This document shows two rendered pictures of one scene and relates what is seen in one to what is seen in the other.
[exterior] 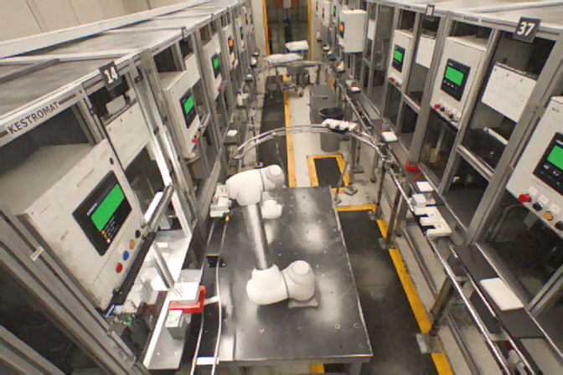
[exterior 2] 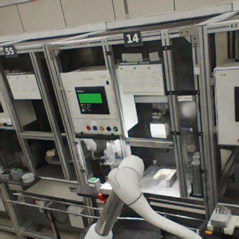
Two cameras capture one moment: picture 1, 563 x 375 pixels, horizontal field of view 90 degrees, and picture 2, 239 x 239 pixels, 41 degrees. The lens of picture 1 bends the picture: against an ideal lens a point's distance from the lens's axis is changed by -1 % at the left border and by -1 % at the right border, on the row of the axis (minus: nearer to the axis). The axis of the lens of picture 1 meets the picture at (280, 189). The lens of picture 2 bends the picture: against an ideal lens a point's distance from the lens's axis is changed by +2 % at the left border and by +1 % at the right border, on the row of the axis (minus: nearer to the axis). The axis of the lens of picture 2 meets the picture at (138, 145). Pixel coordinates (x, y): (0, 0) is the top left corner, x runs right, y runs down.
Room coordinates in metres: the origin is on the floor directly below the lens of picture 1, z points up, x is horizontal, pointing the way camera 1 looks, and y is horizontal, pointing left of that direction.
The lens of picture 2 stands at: (2.10, -1.17, 2.17)
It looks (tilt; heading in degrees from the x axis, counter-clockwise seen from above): 23 degrees down; 119
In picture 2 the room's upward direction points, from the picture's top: 9 degrees counter-clockwise
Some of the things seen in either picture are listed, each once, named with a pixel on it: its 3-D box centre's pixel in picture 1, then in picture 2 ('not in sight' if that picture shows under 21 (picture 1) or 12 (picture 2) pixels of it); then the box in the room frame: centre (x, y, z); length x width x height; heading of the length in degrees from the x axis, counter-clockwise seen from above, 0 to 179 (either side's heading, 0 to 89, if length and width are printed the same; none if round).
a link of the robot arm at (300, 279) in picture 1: (299, 278); not in sight; (1.01, -0.07, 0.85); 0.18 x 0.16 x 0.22; 103
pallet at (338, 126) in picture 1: (338, 126); not in sight; (3.02, -0.74, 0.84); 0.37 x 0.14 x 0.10; 55
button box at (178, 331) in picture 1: (175, 324); (95, 185); (0.72, 0.56, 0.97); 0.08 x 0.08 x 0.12; 87
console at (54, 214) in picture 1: (74, 223); (99, 99); (0.79, 0.76, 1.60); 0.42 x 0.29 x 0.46; 177
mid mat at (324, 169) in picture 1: (327, 172); not in sight; (3.35, -0.70, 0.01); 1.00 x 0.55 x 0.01; 177
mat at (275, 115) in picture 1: (276, 110); not in sight; (5.85, -0.06, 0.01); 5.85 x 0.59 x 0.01; 177
